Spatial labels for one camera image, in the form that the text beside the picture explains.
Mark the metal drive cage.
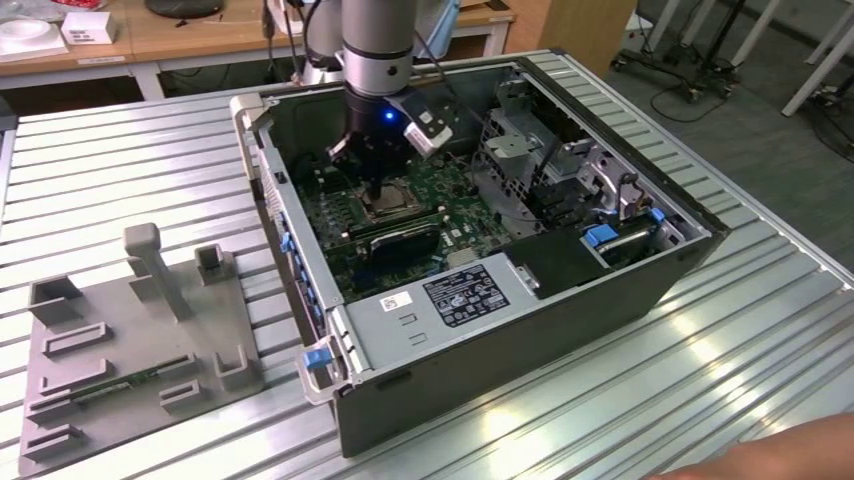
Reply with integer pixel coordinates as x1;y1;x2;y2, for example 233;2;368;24
479;107;555;236

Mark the black plastic shroud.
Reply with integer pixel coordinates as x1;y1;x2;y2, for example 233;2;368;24
503;232;615;301

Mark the black wheeled stand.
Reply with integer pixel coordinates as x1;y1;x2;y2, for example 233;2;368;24
610;0;746;104

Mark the wooden cabinet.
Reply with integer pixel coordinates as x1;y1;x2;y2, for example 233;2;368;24
506;0;635;79

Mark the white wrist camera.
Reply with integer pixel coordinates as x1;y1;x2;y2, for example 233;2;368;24
386;92;455;159

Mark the blue case release latch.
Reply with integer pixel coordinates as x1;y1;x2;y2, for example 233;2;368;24
300;347;332;374

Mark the blue drive carrier handle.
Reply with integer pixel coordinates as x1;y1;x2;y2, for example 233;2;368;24
578;224;619;251

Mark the black graphics card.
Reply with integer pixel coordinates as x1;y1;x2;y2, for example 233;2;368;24
346;219;443;271

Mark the green motherboard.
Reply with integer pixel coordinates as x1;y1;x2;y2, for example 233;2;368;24
296;149;528;296

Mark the black hanging cable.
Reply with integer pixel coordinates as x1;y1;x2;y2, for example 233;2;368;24
260;0;280;79

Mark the grey parts rack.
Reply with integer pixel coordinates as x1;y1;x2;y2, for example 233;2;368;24
17;222;268;476

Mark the green RAM stick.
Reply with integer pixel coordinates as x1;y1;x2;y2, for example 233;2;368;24
69;367;165;404

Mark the dark grey PC case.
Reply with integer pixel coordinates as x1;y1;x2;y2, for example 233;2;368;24
228;48;730;459

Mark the grey power supply unit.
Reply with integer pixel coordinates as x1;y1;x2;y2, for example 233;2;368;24
330;249;542;381

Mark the white bowl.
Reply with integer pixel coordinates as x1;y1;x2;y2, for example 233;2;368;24
0;17;68;55

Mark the white cardboard box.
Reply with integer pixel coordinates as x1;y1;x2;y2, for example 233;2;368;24
59;12;120;46

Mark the silver CPU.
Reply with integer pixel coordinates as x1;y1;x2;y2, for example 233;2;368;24
378;186;415;210

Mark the white table leg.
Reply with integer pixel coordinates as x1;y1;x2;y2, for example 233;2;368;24
779;42;854;119

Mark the wooden desk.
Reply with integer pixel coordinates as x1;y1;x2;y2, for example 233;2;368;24
0;0;519;101

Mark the silver metal bracket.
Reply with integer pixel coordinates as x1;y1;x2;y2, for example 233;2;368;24
572;144;652;221

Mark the black round base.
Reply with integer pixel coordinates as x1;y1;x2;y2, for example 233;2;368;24
144;0;225;17

